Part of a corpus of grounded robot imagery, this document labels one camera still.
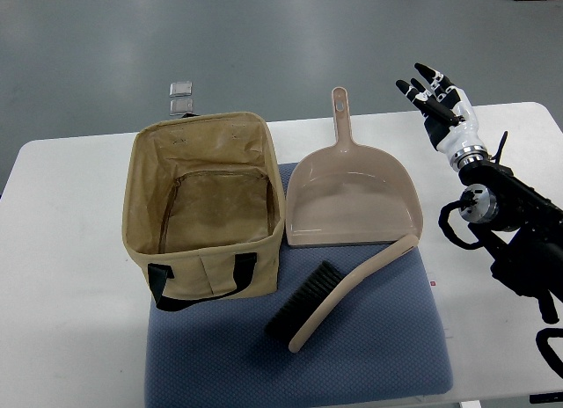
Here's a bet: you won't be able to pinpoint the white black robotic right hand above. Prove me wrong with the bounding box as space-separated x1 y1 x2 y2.
396 62 489 171

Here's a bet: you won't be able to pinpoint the pink hand broom black bristles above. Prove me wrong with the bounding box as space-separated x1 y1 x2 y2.
265 234 419 353

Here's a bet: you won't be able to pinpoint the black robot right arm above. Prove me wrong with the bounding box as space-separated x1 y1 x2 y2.
438 145 562 375

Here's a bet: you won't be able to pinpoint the pink plastic dustpan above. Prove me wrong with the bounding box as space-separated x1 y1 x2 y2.
285 87 423 247

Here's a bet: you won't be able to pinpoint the blue padded mat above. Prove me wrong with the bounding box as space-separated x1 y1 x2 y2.
143 162 454 408

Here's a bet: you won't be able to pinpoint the lower silver floor plate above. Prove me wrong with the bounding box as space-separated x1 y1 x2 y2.
169 98 194 116

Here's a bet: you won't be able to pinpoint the silver floor plate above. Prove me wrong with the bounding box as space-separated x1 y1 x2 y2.
169 98 194 116
169 81 193 97

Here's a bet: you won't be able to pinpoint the upper silver floor plate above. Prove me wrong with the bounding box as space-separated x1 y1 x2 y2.
169 81 193 97

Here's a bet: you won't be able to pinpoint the black object at bottom edge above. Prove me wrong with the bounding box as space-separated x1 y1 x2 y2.
529 391 563 404

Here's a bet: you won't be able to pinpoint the yellow fabric bag black handles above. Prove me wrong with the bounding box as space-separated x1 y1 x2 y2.
122 112 285 311

